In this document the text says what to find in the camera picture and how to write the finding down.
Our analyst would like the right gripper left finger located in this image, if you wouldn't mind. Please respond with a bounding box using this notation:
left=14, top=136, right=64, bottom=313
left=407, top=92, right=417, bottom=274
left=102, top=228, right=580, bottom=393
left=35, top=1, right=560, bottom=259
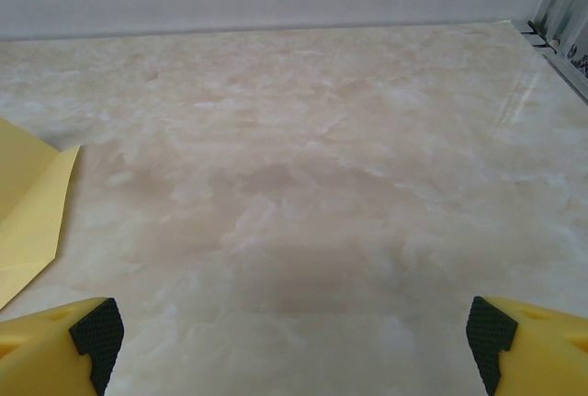
left=0, top=297, right=125, bottom=396

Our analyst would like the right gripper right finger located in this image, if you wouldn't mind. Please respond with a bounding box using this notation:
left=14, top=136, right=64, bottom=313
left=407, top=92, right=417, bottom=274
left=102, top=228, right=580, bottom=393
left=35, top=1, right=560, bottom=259
left=466, top=295, right=588, bottom=396

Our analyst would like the yellow paper sheet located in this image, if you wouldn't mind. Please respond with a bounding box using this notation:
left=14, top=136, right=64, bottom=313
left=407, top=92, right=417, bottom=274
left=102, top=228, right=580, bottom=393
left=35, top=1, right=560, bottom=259
left=0, top=116, right=83, bottom=311

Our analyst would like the aluminium table side rail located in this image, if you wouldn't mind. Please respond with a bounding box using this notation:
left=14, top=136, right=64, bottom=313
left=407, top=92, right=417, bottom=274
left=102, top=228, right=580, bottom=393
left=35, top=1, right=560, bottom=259
left=518, top=18, right=588, bottom=106

